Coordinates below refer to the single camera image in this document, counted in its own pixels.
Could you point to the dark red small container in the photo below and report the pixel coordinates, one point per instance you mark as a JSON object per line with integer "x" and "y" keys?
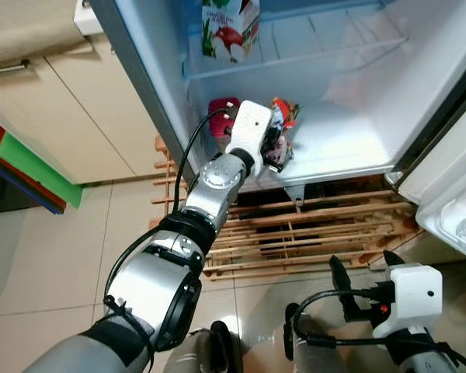
{"x": 220, "y": 116}

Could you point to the cream kitchen cabinet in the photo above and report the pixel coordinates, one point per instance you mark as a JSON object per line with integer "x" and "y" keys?
{"x": 85, "y": 116}

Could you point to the green flat board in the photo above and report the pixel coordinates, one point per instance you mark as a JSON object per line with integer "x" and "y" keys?
{"x": 39, "y": 171}

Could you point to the green red juice carton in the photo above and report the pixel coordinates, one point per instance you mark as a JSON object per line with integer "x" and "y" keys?
{"x": 229, "y": 35}

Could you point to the robot right leg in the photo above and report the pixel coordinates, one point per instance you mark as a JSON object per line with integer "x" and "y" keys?
{"x": 314, "y": 357}

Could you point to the wooden slatted pallet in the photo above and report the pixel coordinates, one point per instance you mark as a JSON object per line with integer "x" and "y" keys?
{"x": 295, "y": 233}

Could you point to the robot left leg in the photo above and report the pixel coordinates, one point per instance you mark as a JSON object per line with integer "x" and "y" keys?
{"x": 194, "y": 353}

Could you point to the colourful snack packet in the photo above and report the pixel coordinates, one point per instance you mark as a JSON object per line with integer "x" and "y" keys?
{"x": 283, "y": 116}

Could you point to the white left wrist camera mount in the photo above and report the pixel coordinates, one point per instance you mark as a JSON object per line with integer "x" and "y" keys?
{"x": 251, "y": 124}

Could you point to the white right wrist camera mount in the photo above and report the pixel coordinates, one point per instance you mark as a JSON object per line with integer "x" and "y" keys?
{"x": 415, "y": 295}

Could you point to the white fridge shelf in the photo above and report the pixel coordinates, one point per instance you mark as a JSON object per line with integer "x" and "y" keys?
{"x": 295, "y": 58}

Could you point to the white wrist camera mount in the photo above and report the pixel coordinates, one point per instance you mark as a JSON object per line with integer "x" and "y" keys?
{"x": 251, "y": 124}
{"x": 415, "y": 295}

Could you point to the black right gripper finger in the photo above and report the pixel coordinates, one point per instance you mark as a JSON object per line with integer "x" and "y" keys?
{"x": 342, "y": 284}
{"x": 392, "y": 260}

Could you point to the white fridge door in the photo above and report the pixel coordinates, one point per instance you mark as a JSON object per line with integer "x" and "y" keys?
{"x": 443, "y": 179}

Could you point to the white plastic box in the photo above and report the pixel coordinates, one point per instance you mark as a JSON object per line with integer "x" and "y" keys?
{"x": 87, "y": 19}

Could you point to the silver open fridge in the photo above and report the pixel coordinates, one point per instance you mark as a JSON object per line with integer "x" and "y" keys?
{"x": 349, "y": 140}

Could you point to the robot leg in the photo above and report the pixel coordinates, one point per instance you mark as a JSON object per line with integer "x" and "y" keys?
{"x": 194, "y": 353}
{"x": 314, "y": 357}

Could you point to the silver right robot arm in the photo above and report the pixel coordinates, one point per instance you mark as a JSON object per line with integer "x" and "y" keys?
{"x": 419, "y": 361}

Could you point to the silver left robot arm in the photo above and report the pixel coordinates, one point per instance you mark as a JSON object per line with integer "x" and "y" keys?
{"x": 159, "y": 280}

